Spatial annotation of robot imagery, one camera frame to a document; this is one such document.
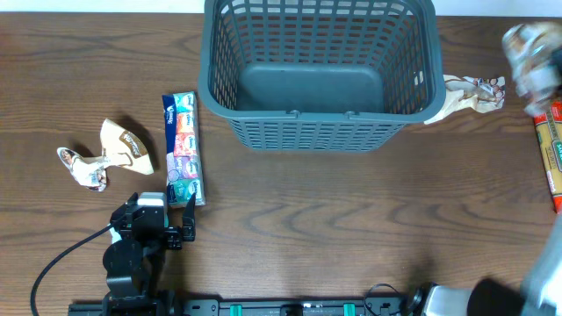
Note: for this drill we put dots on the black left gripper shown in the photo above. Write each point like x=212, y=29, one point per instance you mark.
x=176, y=237

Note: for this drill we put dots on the beige snack bag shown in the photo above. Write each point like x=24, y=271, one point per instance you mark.
x=120, y=148
x=480, y=94

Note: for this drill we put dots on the San Remo pasta packet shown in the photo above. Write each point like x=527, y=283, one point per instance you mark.
x=548, y=128

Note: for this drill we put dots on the beige brown snack pouch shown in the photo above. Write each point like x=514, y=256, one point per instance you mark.
x=533, y=51

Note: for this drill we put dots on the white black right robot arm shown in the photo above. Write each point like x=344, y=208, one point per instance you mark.
x=539, y=293

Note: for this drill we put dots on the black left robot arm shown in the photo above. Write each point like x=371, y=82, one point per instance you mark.
x=135, y=262

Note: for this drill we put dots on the Kleenex tissue multipack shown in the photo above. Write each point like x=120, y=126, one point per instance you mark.
x=184, y=167

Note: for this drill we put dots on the grey plastic basket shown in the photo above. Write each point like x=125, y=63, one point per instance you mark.
x=322, y=75

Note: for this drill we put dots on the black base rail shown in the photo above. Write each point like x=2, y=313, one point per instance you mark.
x=213, y=307

